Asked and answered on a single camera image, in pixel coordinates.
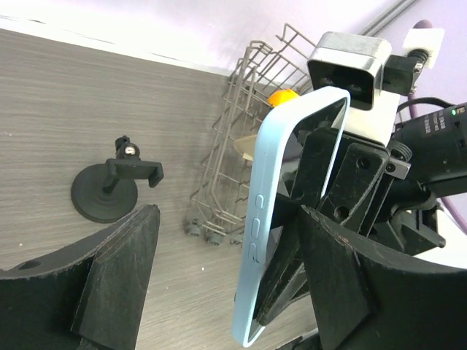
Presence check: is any orange bowl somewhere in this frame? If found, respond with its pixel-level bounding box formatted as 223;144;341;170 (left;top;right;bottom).
267;89;299;108

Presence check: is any grey wire dish rack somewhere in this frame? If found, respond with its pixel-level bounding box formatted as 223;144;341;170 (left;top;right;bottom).
185;23;315;246

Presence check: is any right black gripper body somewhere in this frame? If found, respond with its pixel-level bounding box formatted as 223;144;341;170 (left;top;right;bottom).
364;145;446;255

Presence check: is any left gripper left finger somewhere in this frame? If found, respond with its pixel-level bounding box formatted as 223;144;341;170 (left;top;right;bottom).
1;205;161;349

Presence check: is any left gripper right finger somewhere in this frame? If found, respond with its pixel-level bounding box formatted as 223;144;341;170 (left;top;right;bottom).
298;207;466;349

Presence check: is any phone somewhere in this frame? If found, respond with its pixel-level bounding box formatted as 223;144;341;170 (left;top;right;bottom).
231;86;350;348

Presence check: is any oval wooden board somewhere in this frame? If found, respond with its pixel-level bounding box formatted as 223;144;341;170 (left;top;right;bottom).
233;134;257;161

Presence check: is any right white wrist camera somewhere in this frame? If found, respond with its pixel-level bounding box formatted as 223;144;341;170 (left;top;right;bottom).
307;28;445;145

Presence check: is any black phone stand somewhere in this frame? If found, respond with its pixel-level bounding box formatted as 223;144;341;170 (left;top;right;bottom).
71;136;164;224

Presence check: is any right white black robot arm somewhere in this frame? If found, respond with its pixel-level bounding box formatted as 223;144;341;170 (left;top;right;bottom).
253;98;466;326

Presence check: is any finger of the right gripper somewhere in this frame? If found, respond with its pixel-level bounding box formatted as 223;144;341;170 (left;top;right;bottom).
318;143;389;233
255;128;341;326

